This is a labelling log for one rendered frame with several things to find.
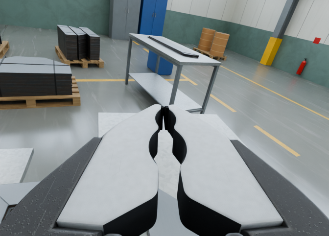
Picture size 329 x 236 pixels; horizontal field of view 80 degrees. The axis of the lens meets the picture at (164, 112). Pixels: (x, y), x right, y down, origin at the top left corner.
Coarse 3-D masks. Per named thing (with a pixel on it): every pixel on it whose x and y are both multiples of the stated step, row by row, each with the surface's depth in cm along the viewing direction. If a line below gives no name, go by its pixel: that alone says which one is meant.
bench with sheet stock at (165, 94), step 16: (128, 48) 358; (160, 48) 279; (176, 48) 282; (128, 64) 370; (176, 64) 244; (192, 64) 246; (208, 64) 260; (144, 80) 362; (160, 80) 377; (176, 80) 246; (160, 96) 313; (176, 96) 324; (208, 96) 294; (192, 112) 295
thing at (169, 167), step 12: (108, 120) 82; (120, 120) 84; (216, 120) 100; (228, 132) 92; (168, 144) 76; (156, 156) 69; (168, 156) 70; (168, 168) 64; (168, 180) 60; (168, 192) 56
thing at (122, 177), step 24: (144, 120) 10; (120, 144) 8; (144, 144) 8; (96, 168) 7; (120, 168) 7; (144, 168) 7; (72, 192) 6; (96, 192) 6; (120, 192) 6; (144, 192) 6; (72, 216) 5; (96, 216) 5; (120, 216) 6; (144, 216) 6
